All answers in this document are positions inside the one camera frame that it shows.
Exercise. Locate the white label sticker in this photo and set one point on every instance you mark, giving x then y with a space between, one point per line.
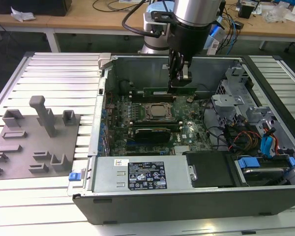
165 66

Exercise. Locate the metal CPU socket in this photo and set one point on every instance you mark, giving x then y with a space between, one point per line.
172 110

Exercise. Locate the silver CPU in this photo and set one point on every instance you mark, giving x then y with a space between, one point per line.
159 110

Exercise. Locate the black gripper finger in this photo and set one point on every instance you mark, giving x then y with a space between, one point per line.
184 86
173 66

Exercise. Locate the silver coin battery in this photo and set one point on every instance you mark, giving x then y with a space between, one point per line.
190 99

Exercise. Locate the grey parts rack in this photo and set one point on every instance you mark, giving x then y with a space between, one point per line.
39 147

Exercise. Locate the silver black hard disk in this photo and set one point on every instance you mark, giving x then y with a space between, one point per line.
263 175

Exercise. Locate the small black adapter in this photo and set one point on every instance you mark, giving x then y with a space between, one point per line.
239 25

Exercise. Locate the white power strip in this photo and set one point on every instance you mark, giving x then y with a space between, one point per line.
214 48

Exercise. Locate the silver power supply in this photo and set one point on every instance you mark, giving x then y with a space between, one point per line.
108 177

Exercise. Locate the green motherboard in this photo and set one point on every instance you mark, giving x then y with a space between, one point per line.
199 115

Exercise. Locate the crumpled white paper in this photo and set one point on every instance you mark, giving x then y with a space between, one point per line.
23 14

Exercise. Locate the black graphics card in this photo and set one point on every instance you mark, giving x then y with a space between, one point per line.
152 136

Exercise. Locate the black power supply label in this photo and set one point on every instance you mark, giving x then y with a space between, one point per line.
147 175

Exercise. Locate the green RAM stick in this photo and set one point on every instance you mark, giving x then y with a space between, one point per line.
155 92

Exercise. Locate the wooden desk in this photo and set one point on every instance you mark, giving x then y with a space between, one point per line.
88 20

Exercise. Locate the silver finned heatsink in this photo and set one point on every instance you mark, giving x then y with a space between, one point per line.
182 149

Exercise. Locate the white barcode sticker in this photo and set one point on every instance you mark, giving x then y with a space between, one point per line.
121 162

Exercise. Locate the crumpled clear plastic bag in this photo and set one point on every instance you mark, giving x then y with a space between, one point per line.
277 12

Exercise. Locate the black camera bracket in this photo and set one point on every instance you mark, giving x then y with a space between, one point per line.
162 15

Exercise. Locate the black plastic shroud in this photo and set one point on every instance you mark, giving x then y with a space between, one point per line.
209 169

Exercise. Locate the black silver PC case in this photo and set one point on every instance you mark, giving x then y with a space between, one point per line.
162 209

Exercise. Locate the blue plastic case latch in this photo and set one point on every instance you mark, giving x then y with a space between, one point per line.
75 177

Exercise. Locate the grey metal drive cage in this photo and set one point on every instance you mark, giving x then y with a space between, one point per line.
226 100

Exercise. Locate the small black device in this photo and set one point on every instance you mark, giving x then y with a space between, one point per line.
245 11

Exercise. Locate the blue disk carrier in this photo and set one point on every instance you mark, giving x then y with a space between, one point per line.
247 163

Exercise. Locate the blue expansion slot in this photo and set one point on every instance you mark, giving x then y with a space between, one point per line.
131 142

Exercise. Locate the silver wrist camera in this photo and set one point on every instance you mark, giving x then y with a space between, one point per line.
147 24

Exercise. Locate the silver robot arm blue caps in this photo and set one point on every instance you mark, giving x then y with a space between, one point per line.
191 12

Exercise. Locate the tall black box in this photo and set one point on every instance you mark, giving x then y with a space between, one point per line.
223 6

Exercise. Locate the wide black case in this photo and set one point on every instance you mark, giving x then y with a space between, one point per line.
39 7

